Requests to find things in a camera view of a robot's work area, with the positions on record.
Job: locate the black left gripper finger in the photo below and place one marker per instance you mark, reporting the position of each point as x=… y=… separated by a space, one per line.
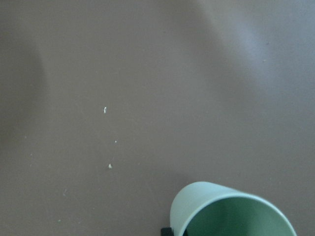
x=166 y=232

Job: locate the green plastic cup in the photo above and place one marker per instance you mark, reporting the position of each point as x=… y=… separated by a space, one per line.
x=208 y=209

